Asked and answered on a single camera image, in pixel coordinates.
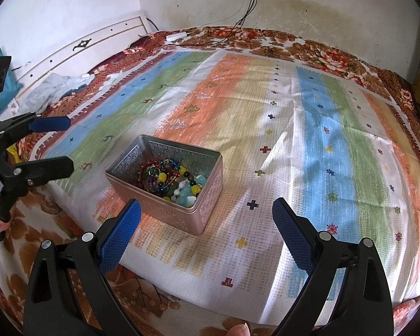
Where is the grey crumpled cloth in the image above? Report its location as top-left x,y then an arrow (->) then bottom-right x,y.
19,73 -> 92,113

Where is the yellow and black bead bracelet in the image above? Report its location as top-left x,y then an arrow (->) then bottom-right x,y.
157,166 -> 202,197

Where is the multicolour glass bead bracelet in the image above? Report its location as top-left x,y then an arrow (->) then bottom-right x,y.
139,159 -> 183,195

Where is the embossed metal tin box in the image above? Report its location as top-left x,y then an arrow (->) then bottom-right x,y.
106,134 -> 223,236

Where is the red bead bracelet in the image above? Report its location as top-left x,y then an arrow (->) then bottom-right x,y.
138,163 -> 152,190

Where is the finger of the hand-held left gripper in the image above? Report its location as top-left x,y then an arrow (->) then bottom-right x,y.
0,111 -> 71,145
5,157 -> 75,187

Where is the teal pillow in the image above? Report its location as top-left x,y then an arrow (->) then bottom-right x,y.
0,42 -> 24,94

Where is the white pearl bracelet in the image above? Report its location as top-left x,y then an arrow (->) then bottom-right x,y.
170,180 -> 190,201

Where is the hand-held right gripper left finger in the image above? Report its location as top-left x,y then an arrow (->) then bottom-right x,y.
23,199 -> 151,336

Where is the white wooden headboard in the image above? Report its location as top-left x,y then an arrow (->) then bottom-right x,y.
0,10 -> 155,120

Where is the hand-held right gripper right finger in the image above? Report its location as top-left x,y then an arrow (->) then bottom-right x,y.
271,198 -> 394,336

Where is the person's right hand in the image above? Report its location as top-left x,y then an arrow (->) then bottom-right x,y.
229,324 -> 253,336

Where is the striped colourful mat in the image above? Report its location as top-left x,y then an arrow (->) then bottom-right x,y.
42,48 -> 420,326

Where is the light blue bead bracelet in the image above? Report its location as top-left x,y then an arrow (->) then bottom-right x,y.
177,176 -> 207,207

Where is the black power cable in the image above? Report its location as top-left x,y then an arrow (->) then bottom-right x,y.
166,0 -> 260,48

